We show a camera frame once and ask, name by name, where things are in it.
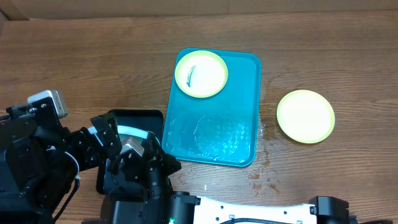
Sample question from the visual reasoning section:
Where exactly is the teal plastic tray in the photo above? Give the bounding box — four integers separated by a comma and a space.
162, 50, 261, 167

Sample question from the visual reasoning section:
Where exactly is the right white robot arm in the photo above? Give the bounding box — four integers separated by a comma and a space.
100, 131, 357, 224

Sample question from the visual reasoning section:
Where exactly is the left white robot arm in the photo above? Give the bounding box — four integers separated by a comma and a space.
1, 113, 121, 223

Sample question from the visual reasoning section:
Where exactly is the yellow-rimmed plate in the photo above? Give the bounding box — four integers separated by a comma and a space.
276, 90, 335, 144
174, 50, 228, 98

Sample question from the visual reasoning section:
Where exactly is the black plastic tray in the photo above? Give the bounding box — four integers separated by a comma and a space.
96, 109, 163, 195

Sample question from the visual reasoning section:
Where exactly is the light blue plate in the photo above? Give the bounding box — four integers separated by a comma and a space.
88, 125, 160, 144

